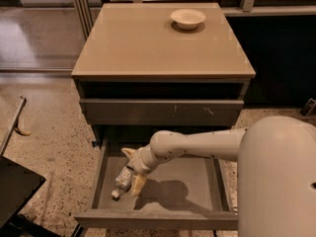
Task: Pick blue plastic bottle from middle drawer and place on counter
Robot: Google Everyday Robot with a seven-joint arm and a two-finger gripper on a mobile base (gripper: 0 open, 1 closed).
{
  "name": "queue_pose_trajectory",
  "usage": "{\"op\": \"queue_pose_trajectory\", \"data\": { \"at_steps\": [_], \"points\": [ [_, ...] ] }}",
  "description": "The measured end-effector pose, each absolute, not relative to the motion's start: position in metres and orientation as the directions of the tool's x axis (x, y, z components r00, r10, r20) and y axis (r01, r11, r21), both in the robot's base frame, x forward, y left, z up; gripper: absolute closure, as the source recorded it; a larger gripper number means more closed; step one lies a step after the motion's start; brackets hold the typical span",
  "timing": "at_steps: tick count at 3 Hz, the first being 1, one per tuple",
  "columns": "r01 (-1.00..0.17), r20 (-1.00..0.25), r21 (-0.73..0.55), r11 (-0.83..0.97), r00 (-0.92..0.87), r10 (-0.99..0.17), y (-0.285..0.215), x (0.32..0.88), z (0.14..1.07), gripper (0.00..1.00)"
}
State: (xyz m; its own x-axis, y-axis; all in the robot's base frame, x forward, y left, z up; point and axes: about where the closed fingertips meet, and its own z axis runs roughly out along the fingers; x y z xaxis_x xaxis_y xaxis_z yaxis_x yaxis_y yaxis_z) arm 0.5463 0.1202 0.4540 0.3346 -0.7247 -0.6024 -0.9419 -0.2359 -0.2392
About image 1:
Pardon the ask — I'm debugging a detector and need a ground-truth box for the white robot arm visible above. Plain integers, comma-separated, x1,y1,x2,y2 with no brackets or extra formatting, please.
116,116,316,237

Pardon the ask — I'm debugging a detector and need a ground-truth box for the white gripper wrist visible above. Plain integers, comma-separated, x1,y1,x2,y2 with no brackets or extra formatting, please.
121,145,159,197

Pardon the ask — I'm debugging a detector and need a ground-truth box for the clear plastic water bottle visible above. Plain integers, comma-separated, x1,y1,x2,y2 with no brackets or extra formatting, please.
112,166,134,200

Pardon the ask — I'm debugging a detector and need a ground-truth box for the white ceramic bowl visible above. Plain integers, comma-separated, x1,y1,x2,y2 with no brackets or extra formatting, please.
171,9,205,30

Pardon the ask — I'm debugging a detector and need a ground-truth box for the grey drawer cabinet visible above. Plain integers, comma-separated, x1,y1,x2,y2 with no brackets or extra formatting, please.
72,3,256,145

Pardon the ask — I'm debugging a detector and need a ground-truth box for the metal window frame rail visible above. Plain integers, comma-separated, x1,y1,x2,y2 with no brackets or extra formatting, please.
73,0,93,40

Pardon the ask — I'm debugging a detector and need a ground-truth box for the open grey middle drawer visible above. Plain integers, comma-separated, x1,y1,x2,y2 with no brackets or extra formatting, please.
75,138,238,230

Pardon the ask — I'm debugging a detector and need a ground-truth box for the black panel at left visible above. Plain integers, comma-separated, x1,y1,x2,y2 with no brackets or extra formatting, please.
0,157,45,228

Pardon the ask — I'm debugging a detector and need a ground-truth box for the closed grey upper drawer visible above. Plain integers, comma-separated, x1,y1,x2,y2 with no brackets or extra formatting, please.
80,99,244,126

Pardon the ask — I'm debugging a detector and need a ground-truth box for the metal bar with hook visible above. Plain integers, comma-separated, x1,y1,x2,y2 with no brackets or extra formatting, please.
0,96,31,157

